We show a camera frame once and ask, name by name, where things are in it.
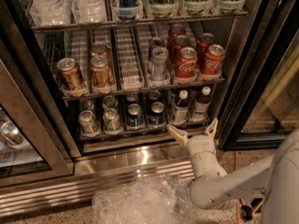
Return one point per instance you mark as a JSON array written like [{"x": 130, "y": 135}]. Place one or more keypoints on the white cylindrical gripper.
[{"x": 201, "y": 146}]

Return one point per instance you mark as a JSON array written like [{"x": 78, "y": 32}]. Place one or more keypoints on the brown bottle white cap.
[
  {"x": 200, "y": 104},
  {"x": 179, "y": 108}
]

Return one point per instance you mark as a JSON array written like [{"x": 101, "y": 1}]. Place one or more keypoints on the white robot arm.
[{"x": 274, "y": 179}]

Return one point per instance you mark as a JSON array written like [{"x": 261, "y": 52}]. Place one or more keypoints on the empty white shelf tray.
[{"x": 130, "y": 70}]

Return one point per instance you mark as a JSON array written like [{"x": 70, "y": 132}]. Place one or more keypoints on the stainless steel fridge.
[{"x": 46, "y": 70}]

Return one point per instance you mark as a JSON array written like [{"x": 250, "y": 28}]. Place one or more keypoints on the glass fridge door left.
[{"x": 26, "y": 113}]

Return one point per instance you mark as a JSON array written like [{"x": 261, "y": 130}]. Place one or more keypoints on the clear plastic bottle right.
[{"x": 89, "y": 11}]

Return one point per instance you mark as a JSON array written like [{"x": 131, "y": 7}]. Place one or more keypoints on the clear plastic bottle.
[
  {"x": 89, "y": 11},
  {"x": 50, "y": 12}
]

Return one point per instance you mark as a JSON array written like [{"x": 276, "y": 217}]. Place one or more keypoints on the clear plastic bottle left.
[{"x": 50, "y": 12}]

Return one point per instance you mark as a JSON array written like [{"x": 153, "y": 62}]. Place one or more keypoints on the blue Pepsi can front right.
[{"x": 156, "y": 114}]

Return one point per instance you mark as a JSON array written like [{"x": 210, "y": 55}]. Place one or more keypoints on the blue pepsi can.
[
  {"x": 153, "y": 96},
  {"x": 134, "y": 115},
  {"x": 156, "y": 114},
  {"x": 131, "y": 98}
]

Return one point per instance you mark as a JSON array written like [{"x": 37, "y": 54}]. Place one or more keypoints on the blue Pepsi can back right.
[{"x": 153, "y": 96}]

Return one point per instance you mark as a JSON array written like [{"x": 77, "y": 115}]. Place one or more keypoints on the blue Pepsi can front left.
[{"x": 134, "y": 115}]

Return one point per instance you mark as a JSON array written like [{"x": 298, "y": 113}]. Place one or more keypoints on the red Coca-Cola can front left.
[{"x": 185, "y": 63}]

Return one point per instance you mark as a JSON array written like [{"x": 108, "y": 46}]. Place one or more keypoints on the red coca-cola can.
[
  {"x": 212, "y": 60},
  {"x": 203, "y": 42},
  {"x": 178, "y": 43},
  {"x": 174, "y": 31},
  {"x": 185, "y": 63}
]

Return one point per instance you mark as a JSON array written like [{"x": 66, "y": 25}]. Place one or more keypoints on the red Coca-Cola can front right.
[{"x": 212, "y": 60}]

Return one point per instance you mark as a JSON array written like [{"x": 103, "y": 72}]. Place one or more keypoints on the blue Pepsi can back left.
[{"x": 131, "y": 98}]

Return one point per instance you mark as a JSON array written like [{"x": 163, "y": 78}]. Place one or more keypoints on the clear plastic bin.
[{"x": 161, "y": 199}]

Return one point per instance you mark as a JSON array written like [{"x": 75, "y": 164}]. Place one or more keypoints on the silver green can front right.
[{"x": 112, "y": 119}]

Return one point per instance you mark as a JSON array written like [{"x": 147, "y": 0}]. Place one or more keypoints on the silver green can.
[
  {"x": 110, "y": 102},
  {"x": 87, "y": 104},
  {"x": 87, "y": 121},
  {"x": 112, "y": 119}
]

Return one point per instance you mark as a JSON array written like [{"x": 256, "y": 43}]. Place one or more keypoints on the yellow black wheeled stand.
[{"x": 247, "y": 211}]

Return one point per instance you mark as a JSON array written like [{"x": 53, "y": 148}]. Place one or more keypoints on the silver green can back right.
[{"x": 110, "y": 102}]

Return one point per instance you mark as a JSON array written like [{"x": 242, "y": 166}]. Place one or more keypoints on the red Coca-Cola can middle left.
[{"x": 178, "y": 43}]

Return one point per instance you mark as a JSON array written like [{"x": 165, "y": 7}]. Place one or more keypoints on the red Coca-Cola can back right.
[{"x": 203, "y": 42}]

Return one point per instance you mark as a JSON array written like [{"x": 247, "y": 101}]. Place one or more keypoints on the silver blue can back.
[{"x": 154, "y": 42}]

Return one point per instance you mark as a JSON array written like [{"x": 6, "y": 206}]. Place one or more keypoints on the red Coca-Cola can back left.
[{"x": 174, "y": 31}]

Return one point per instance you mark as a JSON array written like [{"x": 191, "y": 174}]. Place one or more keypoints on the silver green can front left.
[{"x": 87, "y": 121}]

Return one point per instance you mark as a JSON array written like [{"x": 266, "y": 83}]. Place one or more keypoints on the gold brown can front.
[{"x": 101, "y": 72}]

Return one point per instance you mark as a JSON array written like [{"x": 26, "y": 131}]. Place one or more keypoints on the gold brown can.
[
  {"x": 101, "y": 72},
  {"x": 71, "y": 74},
  {"x": 100, "y": 49}
]

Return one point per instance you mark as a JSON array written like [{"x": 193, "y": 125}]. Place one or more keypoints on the silver green can back left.
[{"x": 87, "y": 104}]

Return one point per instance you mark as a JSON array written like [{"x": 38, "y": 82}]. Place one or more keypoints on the gold brown can back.
[{"x": 100, "y": 49}]

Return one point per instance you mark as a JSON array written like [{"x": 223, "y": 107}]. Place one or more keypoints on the gold brown can far left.
[{"x": 71, "y": 74}]

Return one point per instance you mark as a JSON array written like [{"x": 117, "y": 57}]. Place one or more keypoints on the silver can behind glass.
[{"x": 10, "y": 132}]

